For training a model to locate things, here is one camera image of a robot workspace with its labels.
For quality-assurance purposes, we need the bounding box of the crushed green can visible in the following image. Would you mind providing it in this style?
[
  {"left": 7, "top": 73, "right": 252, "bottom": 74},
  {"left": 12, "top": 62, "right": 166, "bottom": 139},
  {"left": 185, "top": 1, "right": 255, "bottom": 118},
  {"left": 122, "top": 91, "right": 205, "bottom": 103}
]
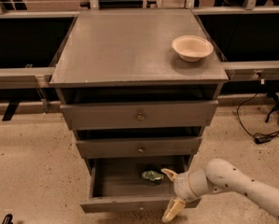
[{"left": 141, "top": 170, "right": 163, "bottom": 185}]

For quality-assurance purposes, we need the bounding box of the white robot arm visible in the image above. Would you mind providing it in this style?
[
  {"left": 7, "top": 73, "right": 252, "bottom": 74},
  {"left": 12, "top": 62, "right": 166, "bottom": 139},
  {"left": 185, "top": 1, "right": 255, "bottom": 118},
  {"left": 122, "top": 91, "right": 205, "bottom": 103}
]
[{"left": 161, "top": 159, "right": 279, "bottom": 222}]

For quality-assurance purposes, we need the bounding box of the black power adapter with cable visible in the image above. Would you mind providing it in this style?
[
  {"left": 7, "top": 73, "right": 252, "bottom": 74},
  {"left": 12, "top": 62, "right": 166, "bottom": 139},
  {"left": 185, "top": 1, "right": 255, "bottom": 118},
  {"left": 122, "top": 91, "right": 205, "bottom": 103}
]
[{"left": 235, "top": 94, "right": 279, "bottom": 145}]

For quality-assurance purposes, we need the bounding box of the grey middle drawer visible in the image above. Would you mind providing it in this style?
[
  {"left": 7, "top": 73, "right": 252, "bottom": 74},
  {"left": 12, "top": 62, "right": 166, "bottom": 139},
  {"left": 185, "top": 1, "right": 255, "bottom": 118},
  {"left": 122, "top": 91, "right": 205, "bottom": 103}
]
[{"left": 77, "top": 136, "right": 202, "bottom": 158}]

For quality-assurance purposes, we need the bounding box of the black object at floor corner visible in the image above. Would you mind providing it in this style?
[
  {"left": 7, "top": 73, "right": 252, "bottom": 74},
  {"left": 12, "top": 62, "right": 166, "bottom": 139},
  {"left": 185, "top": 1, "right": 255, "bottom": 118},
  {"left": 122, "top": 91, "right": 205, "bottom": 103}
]
[{"left": 2, "top": 214, "right": 13, "bottom": 224}]

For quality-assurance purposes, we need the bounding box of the grey wooden drawer cabinet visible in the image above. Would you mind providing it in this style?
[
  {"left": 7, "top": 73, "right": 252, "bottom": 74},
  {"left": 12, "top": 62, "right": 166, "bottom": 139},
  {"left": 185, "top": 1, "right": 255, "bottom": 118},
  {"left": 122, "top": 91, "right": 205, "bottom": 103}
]
[{"left": 49, "top": 8, "right": 230, "bottom": 173}]

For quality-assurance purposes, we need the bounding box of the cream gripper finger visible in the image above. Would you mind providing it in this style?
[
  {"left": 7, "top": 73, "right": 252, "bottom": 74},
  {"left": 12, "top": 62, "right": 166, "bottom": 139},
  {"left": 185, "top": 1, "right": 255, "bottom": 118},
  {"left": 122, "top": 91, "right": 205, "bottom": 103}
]
[
  {"left": 162, "top": 198, "right": 186, "bottom": 223},
  {"left": 161, "top": 168, "right": 178, "bottom": 182}
]

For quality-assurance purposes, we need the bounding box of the grey top drawer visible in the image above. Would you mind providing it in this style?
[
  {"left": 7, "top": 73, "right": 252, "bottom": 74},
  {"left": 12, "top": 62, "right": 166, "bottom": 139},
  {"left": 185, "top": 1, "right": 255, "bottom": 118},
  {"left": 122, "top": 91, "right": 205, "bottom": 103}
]
[{"left": 61, "top": 101, "right": 218, "bottom": 130}]

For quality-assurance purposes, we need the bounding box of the grey open bottom drawer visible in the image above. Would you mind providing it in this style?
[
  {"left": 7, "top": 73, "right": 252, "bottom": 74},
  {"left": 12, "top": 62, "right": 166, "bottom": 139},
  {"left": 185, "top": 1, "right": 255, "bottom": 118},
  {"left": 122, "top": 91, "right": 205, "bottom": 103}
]
[{"left": 80, "top": 155, "right": 191, "bottom": 213}]

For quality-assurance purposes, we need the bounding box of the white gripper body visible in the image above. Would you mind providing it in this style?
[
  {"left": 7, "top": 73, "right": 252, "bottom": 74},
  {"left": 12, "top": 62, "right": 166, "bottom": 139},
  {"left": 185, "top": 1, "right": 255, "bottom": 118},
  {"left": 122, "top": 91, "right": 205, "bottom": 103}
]
[{"left": 174, "top": 172, "right": 199, "bottom": 203}]

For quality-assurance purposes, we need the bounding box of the beige bowl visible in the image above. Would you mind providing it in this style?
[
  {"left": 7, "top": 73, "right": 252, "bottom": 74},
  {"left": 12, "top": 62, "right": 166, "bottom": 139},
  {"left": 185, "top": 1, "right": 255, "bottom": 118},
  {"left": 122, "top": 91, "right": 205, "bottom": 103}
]
[{"left": 172, "top": 35, "right": 214, "bottom": 62}]

